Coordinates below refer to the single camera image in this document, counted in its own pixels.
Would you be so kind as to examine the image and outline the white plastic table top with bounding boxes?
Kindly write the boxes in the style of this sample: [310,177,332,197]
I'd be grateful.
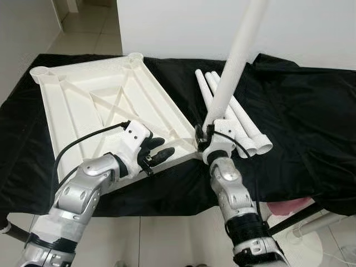
[29,52,205,195]

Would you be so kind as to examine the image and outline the black metal frame bar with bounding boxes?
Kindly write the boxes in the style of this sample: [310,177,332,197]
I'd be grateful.
[269,201,323,237]
[0,220,31,244]

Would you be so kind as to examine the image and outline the black nylon cloth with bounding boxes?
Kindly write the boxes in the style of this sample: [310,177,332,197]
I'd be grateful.
[0,53,356,215]

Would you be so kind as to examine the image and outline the white plastic table leg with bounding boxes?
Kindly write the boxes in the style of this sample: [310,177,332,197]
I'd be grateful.
[205,71,261,159]
[212,71,274,155]
[203,0,270,134]
[195,69,216,109]

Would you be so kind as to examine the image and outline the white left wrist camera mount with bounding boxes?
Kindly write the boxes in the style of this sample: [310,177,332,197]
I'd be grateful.
[114,120,154,179]

